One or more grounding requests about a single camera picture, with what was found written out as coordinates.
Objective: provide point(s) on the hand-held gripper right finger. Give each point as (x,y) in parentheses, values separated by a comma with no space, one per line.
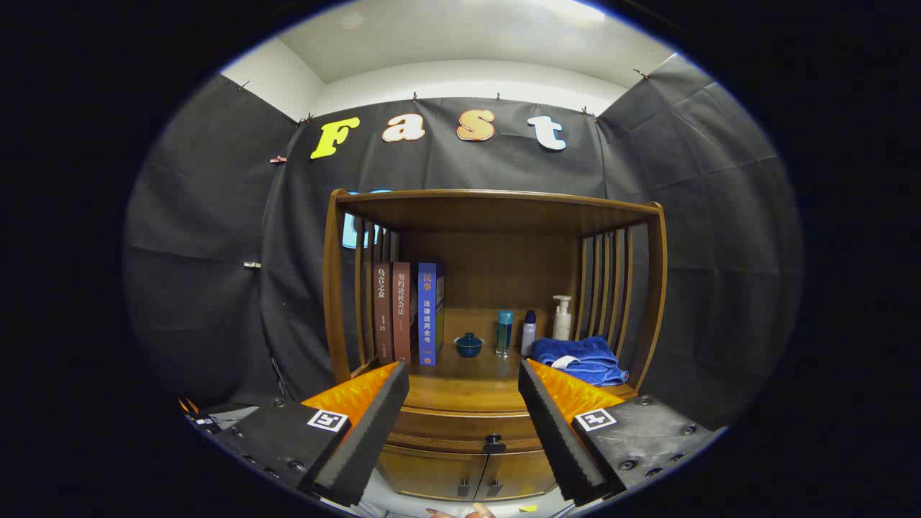
(557,432)

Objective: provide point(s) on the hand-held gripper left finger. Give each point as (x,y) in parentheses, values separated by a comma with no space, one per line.
(363,439)

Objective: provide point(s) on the wooden drawer with black knob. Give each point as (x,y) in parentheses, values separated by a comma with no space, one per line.
(453,426)

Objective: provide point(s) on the wooden cabinet door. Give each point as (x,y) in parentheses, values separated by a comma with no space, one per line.
(518,475)
(432,471)

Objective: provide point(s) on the blue folded towel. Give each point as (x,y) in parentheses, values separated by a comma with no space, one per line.
(583,356)

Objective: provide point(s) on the white bottle with blue cap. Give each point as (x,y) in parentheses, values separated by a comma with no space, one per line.
(528,338)

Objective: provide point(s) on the white pump bottle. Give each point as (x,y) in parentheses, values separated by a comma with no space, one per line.
(562,325)

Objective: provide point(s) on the teal glass bottle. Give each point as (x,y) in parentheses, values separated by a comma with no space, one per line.
(504,331)

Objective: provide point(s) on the blue lidded teacup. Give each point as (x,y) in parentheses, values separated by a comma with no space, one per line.
(468,347)

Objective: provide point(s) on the dark brown book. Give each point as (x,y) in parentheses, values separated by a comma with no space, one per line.
(383,316)

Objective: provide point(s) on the reddish brown book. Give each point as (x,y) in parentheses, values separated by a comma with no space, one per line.
(401,316)

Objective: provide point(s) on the blue book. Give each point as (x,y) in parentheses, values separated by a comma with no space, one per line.
(427,316)

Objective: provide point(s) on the black power strip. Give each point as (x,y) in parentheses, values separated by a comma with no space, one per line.
(201,419)

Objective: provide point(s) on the black backdrop cloth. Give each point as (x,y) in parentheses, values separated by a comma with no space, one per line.
(216,216)

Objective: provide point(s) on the wooden cabinet with shelf frame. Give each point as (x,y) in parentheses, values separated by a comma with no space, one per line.
(496,212)

